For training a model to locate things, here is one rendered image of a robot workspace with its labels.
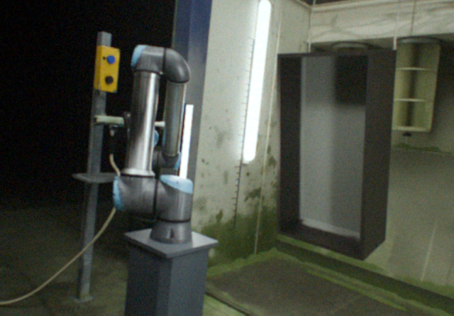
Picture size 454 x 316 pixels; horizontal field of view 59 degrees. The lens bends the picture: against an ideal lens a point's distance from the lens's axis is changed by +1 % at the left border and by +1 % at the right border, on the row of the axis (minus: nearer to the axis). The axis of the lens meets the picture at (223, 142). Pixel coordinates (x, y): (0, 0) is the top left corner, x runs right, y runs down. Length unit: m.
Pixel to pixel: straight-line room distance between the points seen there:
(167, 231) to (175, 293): 0.26
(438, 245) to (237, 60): 1.99
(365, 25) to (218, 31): 1.32
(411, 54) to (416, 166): 0.93
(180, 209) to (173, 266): 0.24
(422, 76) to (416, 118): 0.33
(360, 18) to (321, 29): 0.35
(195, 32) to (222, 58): 0.31
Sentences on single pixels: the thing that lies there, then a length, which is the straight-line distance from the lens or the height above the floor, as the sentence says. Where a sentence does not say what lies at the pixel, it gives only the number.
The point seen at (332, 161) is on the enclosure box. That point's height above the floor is 0.99.
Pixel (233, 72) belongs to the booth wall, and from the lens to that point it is 2.99.
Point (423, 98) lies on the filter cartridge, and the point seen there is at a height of 1.52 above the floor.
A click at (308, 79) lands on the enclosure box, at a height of 1.53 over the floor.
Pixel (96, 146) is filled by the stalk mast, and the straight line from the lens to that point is 2.52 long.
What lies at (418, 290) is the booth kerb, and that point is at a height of 0.14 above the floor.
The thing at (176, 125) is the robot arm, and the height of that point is 1.14.
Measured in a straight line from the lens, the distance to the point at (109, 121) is 2.34.
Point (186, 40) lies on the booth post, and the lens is 2.70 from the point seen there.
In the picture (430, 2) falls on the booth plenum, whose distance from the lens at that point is 3.49.
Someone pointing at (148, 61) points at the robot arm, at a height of 1.41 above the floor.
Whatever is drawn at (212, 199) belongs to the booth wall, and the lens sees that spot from 2.96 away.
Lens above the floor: 1.19
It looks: 3 degrees down
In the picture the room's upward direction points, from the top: 6 degrees clockwise
